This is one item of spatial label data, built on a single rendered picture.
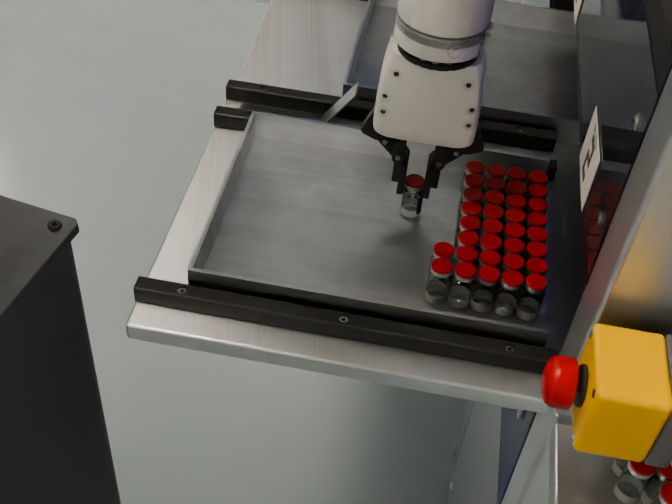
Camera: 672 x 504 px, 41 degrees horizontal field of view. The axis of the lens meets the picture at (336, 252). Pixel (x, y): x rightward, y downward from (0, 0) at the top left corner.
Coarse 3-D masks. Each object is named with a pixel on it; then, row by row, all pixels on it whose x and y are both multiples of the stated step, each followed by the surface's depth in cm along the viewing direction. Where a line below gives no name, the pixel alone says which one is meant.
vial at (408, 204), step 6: (408, 186) 94; (408, 192) 94; (414, 192) 94; (420, 192) 95; (402, 198) 96; (408, 198) 95; (414, 198) 95; (402, 204) 96; (408, 204) 95; (414, 204) 95; (402, 210) 96; (408, 210) 96; (414, 210) 96; (408, 216) 96; (414, 216) 96
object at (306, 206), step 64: (256, 128) 104; (320, 128) 103; (256, 192) 98; (320, 192) 99; (384, 192) 99; (448, 192) 100; (256, 256) 91; (320, 256) 92; (384, 256) 92; (448, 320) 83; (512, 320) 87
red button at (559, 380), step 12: (552, 360) 68; (564, 360) 67; (576, 360) 67; (552, 372) 67; (564, 372) 66; (576, 372) 66; (552, 384) 66; (564, 384) 66; (576, 384) 66; (552, 396) 67; (564, 396) 66; (564, 408) 67
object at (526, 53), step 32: (384, 0) 128; (384, 32) 123; (512, 32) 126; (544, 32) 126; (352, 64) 111; (512, 64) 120; (544, 64) 120; (576, 64) 121; (512, 96) 114; (544, 96) 115; (576, 96) 115; (544, 128) 107; (576, 128) 107
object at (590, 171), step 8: (592, 120) 85; (592, 128) 84; (592, 136) 84; (584, 144) 87; (584, 152) 86; (584, 160) 86; (592, 160) 82; (584, 168) 85; (592, 168) 81; (592, 176) 80; (584, 184) 84; (584, 192) 83; (584, 200) 82
